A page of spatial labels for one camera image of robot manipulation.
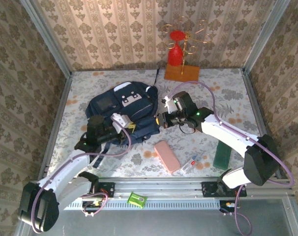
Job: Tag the navy blue backpack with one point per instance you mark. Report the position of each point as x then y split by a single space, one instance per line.
129 98

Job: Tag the aluminium frame cross rail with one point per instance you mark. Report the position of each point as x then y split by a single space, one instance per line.
158 186

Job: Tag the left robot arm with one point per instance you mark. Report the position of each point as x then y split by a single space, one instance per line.
65 167

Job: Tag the green wipes packet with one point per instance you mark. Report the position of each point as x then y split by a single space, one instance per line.
138 199

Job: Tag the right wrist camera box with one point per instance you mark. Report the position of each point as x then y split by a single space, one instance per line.
169 105

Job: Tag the aluminium frame post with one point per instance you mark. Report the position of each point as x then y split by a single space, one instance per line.
265 37
47 37

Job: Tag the pink pencil case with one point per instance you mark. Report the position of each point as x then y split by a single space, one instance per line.
167 156

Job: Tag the aluminium frame side rail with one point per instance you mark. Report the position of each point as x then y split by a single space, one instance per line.
253 98
60 105

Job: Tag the dark green case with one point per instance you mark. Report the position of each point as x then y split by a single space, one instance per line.
222 157

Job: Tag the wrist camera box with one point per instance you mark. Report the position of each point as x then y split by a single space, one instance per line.
169 105
120 120

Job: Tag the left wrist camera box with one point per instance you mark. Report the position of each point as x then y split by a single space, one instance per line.
120 120

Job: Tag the floral table cover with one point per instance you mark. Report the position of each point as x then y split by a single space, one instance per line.
129 162

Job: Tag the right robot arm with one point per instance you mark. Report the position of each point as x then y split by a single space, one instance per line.
225 132

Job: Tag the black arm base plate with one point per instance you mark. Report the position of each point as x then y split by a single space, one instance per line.
107 189
208 189

